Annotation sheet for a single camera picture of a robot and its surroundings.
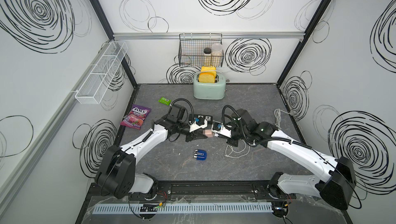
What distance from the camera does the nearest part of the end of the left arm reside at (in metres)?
0.68

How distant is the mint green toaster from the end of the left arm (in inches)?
15.4

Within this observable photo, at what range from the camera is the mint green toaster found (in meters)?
1.03
